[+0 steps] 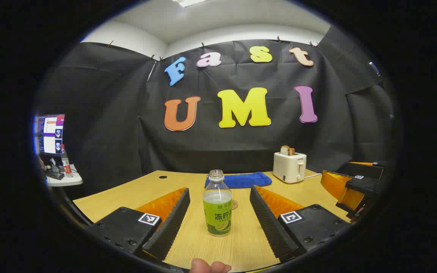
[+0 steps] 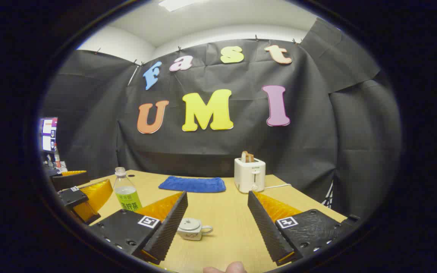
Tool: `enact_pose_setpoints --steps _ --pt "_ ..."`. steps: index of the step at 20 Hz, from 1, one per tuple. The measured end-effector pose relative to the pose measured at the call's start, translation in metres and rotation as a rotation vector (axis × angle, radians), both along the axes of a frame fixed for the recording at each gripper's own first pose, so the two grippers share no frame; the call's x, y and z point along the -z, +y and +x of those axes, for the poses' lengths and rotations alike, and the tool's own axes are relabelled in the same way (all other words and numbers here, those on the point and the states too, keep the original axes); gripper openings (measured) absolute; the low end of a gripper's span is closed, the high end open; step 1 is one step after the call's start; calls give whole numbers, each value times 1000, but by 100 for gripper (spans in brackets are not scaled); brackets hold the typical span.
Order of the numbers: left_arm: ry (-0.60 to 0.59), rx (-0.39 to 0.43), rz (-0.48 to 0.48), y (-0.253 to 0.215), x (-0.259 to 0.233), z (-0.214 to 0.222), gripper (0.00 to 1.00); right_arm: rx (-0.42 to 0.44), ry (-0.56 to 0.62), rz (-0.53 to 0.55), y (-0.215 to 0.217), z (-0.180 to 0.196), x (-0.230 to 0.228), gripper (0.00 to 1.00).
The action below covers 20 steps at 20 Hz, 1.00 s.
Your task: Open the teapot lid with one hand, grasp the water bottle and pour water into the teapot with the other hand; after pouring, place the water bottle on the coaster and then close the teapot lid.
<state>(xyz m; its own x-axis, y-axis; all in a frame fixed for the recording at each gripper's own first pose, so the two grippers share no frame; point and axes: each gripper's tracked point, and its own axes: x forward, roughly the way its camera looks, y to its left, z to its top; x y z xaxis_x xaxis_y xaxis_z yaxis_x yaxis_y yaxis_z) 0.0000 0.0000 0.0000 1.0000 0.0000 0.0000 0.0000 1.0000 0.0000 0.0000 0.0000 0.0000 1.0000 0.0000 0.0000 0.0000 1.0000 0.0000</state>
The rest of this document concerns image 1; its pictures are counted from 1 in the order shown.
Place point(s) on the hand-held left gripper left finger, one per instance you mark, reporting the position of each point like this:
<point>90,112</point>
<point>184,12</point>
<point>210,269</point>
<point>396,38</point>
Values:
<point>173,220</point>

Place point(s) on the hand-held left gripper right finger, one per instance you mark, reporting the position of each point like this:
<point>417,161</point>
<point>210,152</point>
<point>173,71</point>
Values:
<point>269,223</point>

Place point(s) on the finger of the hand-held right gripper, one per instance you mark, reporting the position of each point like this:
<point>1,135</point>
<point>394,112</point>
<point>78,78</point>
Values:
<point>366,185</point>
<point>366,169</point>

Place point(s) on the green label water bottle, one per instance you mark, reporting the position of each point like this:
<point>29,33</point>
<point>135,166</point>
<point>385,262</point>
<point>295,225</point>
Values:
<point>217,212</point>

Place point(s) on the red label bottle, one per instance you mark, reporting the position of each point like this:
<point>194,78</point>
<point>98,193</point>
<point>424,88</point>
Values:
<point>66,163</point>

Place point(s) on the blue towel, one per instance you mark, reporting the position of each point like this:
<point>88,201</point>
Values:
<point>241,180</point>

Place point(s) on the white toaster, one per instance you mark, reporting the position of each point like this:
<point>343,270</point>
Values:
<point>288,168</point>

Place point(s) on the bread slice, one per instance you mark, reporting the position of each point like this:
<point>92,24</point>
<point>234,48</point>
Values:
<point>286,150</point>

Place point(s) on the small white side table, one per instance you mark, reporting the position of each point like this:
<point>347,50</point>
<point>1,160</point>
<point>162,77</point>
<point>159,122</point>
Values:
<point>68,181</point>

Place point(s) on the computer monitor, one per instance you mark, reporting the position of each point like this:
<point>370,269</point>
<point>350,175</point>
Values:
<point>51,134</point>

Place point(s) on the ceiling light panel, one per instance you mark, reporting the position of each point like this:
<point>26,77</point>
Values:
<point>190,2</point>

